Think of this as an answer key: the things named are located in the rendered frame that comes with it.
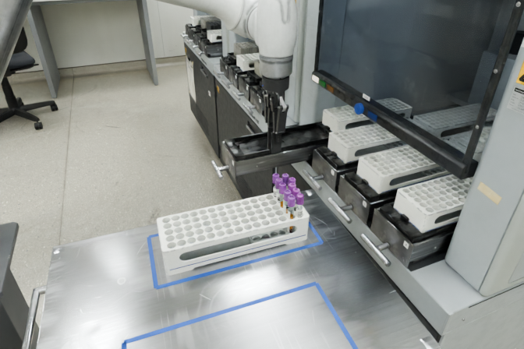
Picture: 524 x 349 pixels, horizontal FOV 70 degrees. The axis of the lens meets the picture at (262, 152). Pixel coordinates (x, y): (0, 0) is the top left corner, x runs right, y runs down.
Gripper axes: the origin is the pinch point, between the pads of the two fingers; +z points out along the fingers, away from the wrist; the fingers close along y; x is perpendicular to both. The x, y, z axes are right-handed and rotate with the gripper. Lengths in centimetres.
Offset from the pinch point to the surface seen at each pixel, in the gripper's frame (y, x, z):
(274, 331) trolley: -56, 24, 2
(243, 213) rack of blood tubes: -32.9, 21.3, -3.6
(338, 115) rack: 3.5, -24.1, -2.4
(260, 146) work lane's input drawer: 4.4, 2.8, 3.8
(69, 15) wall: 355, 73, 21
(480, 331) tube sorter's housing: -60, -25, 24
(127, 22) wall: 355, 19, 32
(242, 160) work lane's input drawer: -2.1, 11.0, 3.7
